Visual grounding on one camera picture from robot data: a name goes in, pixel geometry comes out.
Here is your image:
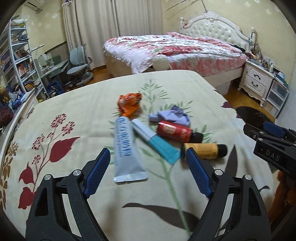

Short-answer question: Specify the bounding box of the black trash bag bin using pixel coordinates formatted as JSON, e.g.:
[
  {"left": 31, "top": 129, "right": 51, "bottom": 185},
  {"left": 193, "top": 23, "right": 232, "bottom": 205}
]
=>
[{"left": 235, "top": 106, "right": 273, "bottom": 130}]

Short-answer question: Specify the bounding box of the grey plastic drawer unit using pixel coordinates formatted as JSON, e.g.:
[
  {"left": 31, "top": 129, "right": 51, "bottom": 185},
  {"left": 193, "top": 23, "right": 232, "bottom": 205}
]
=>
[{"left": 263, "top": 78, "right": 289, "bottom": 118}]

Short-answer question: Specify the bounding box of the white nightstand with drawers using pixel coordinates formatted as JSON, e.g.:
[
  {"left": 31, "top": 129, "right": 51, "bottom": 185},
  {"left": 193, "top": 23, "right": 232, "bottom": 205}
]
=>
[{"left": 238, "top": 60, "right": 274, "bottom": 107}]

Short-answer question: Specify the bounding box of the yellow small bottle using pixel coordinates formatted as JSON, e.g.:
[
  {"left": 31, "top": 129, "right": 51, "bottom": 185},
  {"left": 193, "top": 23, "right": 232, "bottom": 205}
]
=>
[{"left": 181, "top": 143, "right": 228, "bottom": 160}]

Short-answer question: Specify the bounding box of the floral cream bed sheet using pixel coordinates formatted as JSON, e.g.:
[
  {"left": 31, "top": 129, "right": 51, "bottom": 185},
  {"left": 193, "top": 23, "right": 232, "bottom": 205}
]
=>
[{"left": 0, "top": 69, "right": 276, "bottom": 239}]

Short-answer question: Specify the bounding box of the grey white sachet packet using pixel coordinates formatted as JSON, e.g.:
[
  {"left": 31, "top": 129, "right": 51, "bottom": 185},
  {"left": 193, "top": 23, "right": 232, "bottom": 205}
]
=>
[{"left": 113, "top": 116, "right": 149, "bottom": 183}]

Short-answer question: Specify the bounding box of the pink floral quilt bed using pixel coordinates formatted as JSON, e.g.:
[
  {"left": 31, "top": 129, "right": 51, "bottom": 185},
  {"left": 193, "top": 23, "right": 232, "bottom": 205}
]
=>
[{"left": 103, "top": 32, "right": 247, "bottom": 77}]

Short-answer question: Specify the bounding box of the lavender crumpled paper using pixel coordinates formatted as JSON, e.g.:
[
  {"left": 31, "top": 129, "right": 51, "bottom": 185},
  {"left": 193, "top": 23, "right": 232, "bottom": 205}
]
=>
[{"left": 148, "top": 105, "right": 191, "bottom": 127}]

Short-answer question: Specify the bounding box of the red small bottle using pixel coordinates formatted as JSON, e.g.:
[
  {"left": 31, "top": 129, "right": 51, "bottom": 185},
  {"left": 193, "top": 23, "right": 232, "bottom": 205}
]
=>
[{"left": 157, "top": 121, "right": 204, "bottom": 143}]

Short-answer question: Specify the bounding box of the white and teal tube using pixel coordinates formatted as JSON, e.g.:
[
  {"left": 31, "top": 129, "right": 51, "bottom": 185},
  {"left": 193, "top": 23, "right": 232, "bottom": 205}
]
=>
[{"left": 131, "top": 118, "right": 181, "bottom": 165}]

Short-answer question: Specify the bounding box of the orange crumpled snack wrapper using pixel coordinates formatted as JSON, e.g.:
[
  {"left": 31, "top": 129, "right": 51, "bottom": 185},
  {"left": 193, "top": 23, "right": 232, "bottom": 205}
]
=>
[{"left": 117, "top": 92, "right": 142, "bottom": 117}]

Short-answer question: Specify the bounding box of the white tufted headboard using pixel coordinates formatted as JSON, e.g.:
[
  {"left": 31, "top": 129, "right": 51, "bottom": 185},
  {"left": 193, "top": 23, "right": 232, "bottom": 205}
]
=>
[{"left": 179, "top": 11, "right": 250, "bottom": 50}]

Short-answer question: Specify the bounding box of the white round bedpost knob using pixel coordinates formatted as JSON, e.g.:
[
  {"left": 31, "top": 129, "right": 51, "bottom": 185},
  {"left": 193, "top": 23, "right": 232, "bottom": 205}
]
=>
[{"left": 152, "top": 54, "right": 171, "bottom": 71}]

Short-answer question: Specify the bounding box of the blue-grey desk chair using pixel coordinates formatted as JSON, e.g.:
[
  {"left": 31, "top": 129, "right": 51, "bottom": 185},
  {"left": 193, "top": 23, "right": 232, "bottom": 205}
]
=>
[{"left": 66, "top": 46, "right": 93, "bottom": 88}]

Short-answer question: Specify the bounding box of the white bookshelf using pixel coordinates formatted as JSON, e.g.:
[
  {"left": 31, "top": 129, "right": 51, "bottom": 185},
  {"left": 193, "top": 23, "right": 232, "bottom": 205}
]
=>
[{"left": 1, "top": 18, "right": 48, "bottom": 102}]

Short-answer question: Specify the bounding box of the study desk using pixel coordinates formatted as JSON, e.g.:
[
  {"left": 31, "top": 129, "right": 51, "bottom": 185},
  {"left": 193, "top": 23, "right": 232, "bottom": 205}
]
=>
[{"left": 34, "top": 53, "right": 69, "bottom": 95}]

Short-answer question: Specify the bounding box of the beige curtain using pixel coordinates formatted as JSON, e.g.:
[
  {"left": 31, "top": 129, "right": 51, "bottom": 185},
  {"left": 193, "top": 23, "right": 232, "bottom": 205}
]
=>
[{"left": 62, "top": 1, "right": 163, "bottom": 68}]

